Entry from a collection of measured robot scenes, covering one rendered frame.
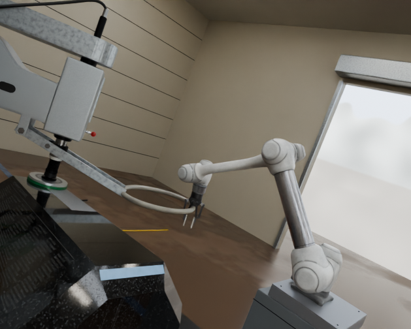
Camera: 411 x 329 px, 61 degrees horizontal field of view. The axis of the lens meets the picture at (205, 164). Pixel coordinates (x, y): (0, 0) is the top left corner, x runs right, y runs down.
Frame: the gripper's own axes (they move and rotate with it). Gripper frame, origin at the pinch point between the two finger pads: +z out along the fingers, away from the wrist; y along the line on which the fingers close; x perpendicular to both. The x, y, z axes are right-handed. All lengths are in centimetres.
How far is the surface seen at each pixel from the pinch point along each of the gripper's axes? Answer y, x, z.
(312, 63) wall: -148, -437, -222
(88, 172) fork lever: 65, 18, -17
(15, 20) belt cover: 115, 35, -85
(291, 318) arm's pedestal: -59, 60, 14
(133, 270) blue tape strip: 19, 85, 1
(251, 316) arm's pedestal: -44, 47, 25
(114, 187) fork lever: 49, 14, -11
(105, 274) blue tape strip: 28, 95, 0
